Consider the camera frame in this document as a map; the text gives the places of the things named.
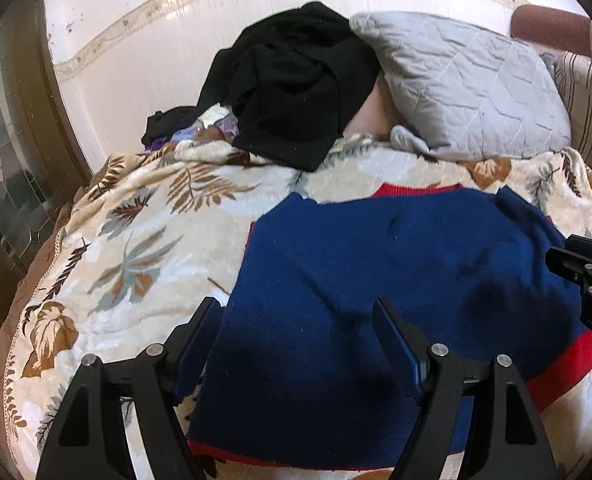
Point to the striped brown sofa cushion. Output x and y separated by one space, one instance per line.
590 100

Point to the small black cloth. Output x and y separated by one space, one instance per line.
163 127

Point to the leaf print blanket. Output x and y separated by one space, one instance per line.
141 220

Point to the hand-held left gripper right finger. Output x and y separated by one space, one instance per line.
400 345

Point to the beige cushion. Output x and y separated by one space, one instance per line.
370 115

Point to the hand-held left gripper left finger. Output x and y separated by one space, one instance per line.
201 340

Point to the black garment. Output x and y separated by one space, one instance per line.
286 85

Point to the white paper tag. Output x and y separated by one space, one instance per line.
213 116

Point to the grey quilted pillow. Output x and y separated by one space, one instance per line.
465 85

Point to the wooden door with glass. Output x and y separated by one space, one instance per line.
6 185

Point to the red and blue sweater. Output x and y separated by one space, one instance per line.
351 270

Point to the purple cloth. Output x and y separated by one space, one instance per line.
196 136

